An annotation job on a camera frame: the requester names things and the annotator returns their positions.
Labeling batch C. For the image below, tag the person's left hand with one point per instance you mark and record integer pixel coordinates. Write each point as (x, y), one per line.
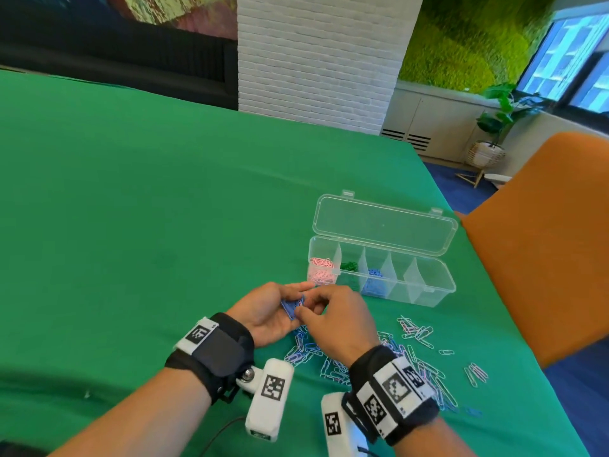
(259, 314)

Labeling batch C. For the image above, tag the person's right hand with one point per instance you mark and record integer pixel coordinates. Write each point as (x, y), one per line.
(345, 328)

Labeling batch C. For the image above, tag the person's right thumb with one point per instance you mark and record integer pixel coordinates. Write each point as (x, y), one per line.
(308, 316)

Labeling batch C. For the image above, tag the person's left thumb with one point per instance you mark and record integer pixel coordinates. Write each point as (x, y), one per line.
(294, 287)

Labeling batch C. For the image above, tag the bunch of blue paper clips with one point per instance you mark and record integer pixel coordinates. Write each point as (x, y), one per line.
(290, 308)

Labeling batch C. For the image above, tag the person's right forearm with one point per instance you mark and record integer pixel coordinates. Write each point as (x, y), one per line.
(435, 440)

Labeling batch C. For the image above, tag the person's left forearm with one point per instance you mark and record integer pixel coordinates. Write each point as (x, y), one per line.
(142, 418)

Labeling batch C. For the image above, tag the heap of pink paper clips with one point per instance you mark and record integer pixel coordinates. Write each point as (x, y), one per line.
(321, 270)

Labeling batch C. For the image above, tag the heap of green paper clips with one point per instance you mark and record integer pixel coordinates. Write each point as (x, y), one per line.
(349, 266)

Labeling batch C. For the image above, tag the heap of blue paper clips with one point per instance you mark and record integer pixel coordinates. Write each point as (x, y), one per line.
(373, 283)

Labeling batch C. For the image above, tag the clear plastic compartment box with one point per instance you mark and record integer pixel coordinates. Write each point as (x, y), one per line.
(385, 252)

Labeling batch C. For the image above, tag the scattered pile of paper clips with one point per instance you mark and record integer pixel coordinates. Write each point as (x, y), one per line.
(418, 364)

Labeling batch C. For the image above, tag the green tablecloth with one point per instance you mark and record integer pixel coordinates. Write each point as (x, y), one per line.
(166, 209)

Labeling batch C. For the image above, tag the wooden plant stand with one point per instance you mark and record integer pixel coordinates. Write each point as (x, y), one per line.
(473, 177)

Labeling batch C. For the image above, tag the white low cabinet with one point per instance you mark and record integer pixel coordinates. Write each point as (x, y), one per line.
(437, 123)

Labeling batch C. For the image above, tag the woven plant basket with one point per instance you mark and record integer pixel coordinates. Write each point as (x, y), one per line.
(484, 155)

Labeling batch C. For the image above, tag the orange chair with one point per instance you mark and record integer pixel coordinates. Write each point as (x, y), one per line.
(547, 242)

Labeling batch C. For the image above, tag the green potted plant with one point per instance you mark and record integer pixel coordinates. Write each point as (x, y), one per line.
(502, 114)

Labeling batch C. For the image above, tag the black sofa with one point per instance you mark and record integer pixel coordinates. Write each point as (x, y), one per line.
(119, 61)

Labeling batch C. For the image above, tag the window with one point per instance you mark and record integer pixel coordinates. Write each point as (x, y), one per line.
(566, 61)

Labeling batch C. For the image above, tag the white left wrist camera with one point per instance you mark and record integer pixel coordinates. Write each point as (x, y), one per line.
(269, 399)

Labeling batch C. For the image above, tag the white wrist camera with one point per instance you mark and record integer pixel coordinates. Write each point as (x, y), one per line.
(269, 399)
(340, 428)

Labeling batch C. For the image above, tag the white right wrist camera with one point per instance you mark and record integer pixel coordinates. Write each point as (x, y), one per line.
(340, 428)

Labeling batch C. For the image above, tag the colourful wall painting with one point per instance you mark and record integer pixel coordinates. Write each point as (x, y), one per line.
(190, 14)

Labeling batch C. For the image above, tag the green moss wall panel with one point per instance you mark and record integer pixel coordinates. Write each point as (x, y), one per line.
(466, 42)

